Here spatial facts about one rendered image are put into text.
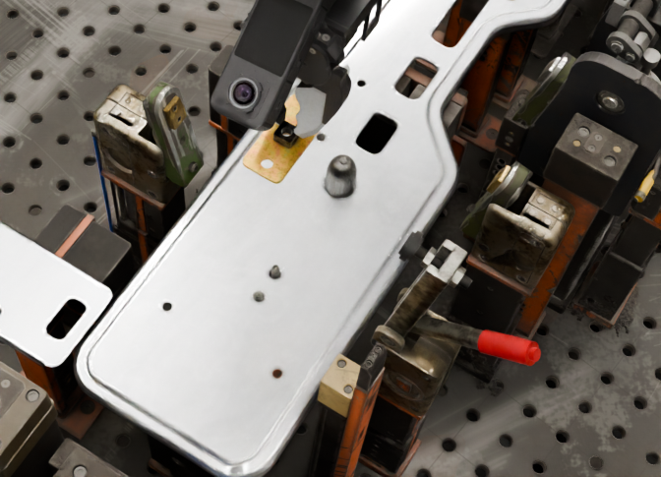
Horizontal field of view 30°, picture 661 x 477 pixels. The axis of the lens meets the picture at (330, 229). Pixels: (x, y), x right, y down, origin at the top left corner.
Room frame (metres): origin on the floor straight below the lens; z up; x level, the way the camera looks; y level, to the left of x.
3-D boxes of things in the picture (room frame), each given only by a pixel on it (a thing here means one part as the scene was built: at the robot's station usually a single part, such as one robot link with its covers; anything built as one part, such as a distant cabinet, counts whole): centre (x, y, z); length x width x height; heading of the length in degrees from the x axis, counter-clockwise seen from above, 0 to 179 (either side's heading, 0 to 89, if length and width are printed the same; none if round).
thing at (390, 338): (0.46, -0.07, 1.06); 0.03 x 0.01 x 0.03; 66
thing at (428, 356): (0.47, -0.10, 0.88); 0.07 x 0.06 x 0.35; 66
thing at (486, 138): (0.95, -0.16, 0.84); 0.13 x 0.05 x 0.29; 66
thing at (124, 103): (0.67, 0.21, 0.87); 0.12 x 0.09 x 0.35; 66
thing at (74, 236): (0.55, 0.25, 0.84); 0.11 x 0.10 x 0.28; 66
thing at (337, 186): (0.65, 0.00, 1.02); 0.03 x 0.03 x 0.07
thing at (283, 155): (0.54, 0.05, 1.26); 0.08 x 0.04 x 0.01; 156
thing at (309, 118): (0.56, 0.02, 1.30); 0.06 x 0.03 x 0.09; 156
